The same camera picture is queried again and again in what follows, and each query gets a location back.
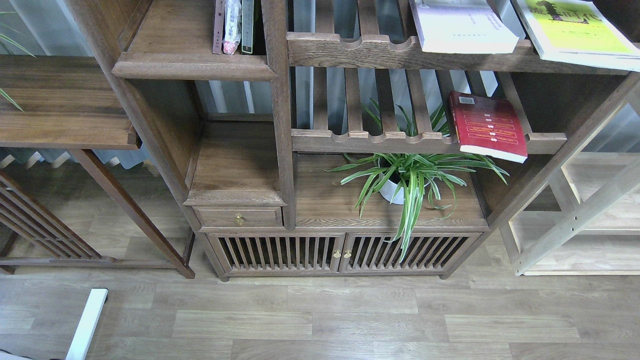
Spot slatted cabinet door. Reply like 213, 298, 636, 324
339, 232, 481, 277
207, 233, 346, 277

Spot white plant pot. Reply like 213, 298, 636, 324
379, 157, 430, 207

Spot left slatted cabinet door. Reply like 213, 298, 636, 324
207, 233, 346, 277

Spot dark wooden side table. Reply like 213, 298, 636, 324
1, 55, 195, 279

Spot dark wooden bookshelf cabinet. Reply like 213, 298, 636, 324
66, 0, 639, 281

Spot right slatted cabinet door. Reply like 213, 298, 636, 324
339, 232, 481, 277

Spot white metal leg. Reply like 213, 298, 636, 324
65, 288, 109, 360

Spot white pink upright book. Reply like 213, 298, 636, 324
222, 0, 242, 55

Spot light wooden shelf unit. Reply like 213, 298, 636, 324
500, 95, 640, 276

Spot brown spine upright book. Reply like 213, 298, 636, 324
212, 0, 226, 55

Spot yellow green cover book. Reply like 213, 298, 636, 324
512, 0, 640, 72

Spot white paperback book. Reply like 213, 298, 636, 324
409, 0, 519, 54

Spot green plant leaves at left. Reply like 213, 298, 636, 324
0, 11, 36, 112

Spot green spider plant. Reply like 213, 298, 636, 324
332, 153, 510, 257

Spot red hardcover book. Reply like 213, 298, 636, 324
449, 91, 528, 163

